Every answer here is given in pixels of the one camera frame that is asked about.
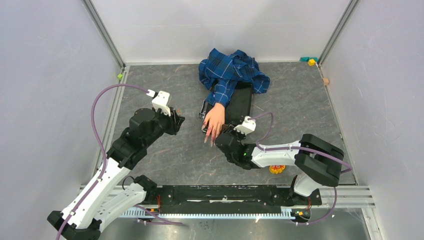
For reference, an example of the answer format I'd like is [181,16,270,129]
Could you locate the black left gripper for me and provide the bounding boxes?
[143,106,185,147]

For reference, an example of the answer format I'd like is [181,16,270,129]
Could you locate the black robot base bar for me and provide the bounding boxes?
[134,175,322,214]

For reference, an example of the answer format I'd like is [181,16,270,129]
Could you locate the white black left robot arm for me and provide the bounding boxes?
[47,108,185,240]

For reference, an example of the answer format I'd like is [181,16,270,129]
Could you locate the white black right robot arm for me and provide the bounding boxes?
[215,120,346,204]

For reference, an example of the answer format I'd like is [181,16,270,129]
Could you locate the fake hand with painted nails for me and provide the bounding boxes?
[202,103,225,147]

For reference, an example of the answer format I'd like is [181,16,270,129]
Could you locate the black ribbed block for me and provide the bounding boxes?
[224,82,254,126]

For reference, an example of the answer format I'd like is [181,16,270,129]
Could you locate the blue plaid shirt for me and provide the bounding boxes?
[198,48,271,106]

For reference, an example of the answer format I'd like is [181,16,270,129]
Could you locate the yellow orange toy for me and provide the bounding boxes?
[268,165,286,175]

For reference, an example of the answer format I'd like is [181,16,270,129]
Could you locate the teal block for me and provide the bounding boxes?
[299,56,319,62]

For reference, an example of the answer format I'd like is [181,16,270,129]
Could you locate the yellow cube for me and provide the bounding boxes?
[307,58,316,66]

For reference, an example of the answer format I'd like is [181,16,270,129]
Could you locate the tan wooden cube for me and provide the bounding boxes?
[322,78,330,86]

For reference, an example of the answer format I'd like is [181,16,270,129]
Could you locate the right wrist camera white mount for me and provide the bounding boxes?
[233,116,256,135]

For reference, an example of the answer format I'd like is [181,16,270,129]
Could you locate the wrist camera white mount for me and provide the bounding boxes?
[147,89,171,116]
[233,116,256,135]

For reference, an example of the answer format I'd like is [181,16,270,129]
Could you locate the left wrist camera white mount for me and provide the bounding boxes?
[147,89,171,116]

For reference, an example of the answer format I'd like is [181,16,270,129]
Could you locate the white slotted cable rail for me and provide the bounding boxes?
[117,206,296,220]

